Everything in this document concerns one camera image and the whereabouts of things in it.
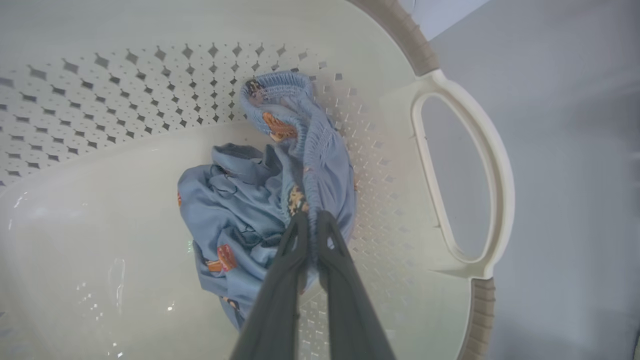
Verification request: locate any cream perforated laundry basket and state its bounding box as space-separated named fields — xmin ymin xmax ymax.
xmin=0 ymin=0 xmax=516 ymax=360

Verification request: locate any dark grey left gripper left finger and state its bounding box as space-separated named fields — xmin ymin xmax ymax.
xmin=230 ymin=212 xmax=311 ymax=360

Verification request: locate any blue printed elastic-waist garment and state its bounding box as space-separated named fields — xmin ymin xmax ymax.
xmin=177 ymin=71 xmax=358 ymax=333

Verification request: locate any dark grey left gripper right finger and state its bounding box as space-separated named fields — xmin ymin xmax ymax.
xmin=316 ymin=210 xmax=396 ymax=360

